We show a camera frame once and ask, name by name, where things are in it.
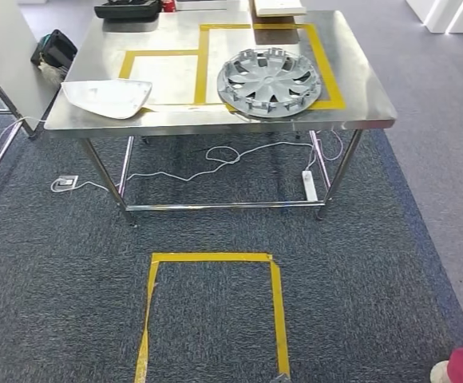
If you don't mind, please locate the white curved car panel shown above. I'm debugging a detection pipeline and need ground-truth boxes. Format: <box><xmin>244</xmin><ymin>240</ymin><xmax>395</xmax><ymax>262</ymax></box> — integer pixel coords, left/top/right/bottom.
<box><xmin>61</xmin><ymin>77</ymin><xmax>153</xmax><ymax>121</ymax></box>

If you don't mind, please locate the stainless steel workbench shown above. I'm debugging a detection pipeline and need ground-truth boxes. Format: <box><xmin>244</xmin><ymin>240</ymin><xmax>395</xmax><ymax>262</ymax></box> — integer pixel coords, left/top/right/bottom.
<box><xmin>43</xmin><ymin>0</ymin><xmax>399</xmax><ymax>228</ymax></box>

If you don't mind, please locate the white power strip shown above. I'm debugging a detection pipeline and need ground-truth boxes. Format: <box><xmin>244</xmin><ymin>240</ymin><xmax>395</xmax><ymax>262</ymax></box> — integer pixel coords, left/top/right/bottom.
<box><xmin>301</xmin><ymin>168</ymin><xmax>319</xmax><ymax>203</ymax></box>

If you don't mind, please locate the grey wheel hubcap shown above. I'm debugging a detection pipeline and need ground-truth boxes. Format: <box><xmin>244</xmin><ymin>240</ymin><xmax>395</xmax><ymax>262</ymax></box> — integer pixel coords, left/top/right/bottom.
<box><xmin>217</xmin><ymin>47</ymin><xmax>322</xmax><ymax>120</ymax></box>

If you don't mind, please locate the white paper bag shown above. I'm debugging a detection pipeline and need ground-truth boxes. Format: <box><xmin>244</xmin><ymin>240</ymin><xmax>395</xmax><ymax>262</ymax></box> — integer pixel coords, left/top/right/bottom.
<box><xmin>252</xmin><ymin>0</ymin><xmax>307</xmax><ymax>18</ymax></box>

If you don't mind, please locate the floor socket plate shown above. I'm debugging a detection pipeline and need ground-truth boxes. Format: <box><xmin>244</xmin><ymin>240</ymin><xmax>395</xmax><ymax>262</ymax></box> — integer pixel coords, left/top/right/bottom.
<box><xmin>51</xmin><ymin>174</ymin><xmax>79</xmax><ymax>195</ymax></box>

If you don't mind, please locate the black flat tray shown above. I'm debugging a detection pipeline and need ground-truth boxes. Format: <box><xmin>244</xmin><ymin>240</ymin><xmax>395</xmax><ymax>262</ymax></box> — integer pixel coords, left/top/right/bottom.
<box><xmin>94</xmin><ymin>0</ymin><xmax>163</xmax><ymax>23</ymax></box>

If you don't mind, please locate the black bag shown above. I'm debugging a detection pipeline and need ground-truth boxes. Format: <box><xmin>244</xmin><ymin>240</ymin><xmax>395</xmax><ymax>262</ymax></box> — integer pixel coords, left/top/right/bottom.
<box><xmin>30</xmin><ymin>29</ymin><xmax>79</xmax><ymax>89</ymax></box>

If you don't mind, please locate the grey side table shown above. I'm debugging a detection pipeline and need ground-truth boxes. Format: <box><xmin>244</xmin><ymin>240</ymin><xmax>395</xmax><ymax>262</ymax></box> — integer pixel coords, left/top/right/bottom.
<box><xmin>0</xmin><ymin>0</ymin><xmax>63</xmax><ymax>224</ymax></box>

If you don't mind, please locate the white display plinth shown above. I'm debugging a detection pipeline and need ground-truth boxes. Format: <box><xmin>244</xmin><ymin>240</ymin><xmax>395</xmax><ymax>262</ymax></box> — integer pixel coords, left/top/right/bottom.
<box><xmin>405</xmin><ymin>0</ymin><xmax>463</xmax><ymax>36</ymax></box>

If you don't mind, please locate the white power cable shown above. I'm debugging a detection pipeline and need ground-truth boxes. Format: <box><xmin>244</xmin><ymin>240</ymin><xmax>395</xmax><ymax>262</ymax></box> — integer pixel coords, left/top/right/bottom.
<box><xmin>50</xmin><ymin>129</ymin><xmax>344</xmax><ymax>194</ymax></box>

